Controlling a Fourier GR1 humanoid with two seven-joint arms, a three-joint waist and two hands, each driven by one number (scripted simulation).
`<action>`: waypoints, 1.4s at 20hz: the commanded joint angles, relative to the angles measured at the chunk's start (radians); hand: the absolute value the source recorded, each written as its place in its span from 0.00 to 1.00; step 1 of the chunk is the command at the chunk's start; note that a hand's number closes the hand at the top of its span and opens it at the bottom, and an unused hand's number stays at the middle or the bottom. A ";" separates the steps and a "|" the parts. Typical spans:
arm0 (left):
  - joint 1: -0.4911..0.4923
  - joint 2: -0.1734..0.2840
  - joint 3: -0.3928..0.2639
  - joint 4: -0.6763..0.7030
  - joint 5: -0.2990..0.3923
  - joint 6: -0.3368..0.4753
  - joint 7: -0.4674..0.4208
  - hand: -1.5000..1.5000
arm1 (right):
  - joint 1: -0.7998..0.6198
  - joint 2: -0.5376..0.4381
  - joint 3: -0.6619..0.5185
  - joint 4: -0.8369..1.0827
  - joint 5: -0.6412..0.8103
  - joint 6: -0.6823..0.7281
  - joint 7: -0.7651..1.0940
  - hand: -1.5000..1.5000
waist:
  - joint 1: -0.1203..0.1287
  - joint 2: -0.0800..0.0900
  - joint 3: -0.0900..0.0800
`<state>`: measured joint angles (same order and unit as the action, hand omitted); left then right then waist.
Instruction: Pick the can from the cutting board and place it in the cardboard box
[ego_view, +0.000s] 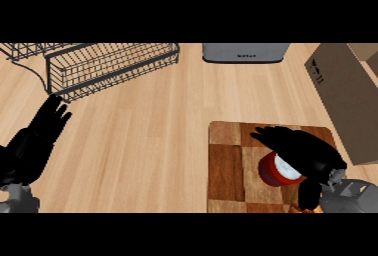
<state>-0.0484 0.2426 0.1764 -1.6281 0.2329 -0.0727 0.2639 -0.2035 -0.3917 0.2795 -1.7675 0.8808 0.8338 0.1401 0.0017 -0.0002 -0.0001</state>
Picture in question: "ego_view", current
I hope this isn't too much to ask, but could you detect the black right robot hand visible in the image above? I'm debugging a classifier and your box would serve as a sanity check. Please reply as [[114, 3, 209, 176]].
[[249, 125, 349, 212]]

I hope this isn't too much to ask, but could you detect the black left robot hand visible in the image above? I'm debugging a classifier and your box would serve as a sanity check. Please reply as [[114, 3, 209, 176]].
[[0, 94, 75, 188]]

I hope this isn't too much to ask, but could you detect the brown checkered wooden cutting board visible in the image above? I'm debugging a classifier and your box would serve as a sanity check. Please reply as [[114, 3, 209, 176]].
[[206, 120, 339, 214]]

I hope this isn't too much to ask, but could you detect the brown cardboard box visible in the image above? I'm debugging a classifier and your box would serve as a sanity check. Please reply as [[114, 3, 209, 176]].
[[303, 43, 378, 166]]

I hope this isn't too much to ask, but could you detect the red can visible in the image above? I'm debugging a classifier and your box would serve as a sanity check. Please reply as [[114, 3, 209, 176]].
[[258, 150, 308, 188]]

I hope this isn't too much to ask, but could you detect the grey appliance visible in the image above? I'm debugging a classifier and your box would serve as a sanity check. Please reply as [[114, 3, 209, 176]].
[[202, 43, 293, 65]]

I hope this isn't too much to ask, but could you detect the black wire basket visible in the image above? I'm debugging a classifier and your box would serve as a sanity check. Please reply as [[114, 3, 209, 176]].
[[0, 43, 182, 104]]

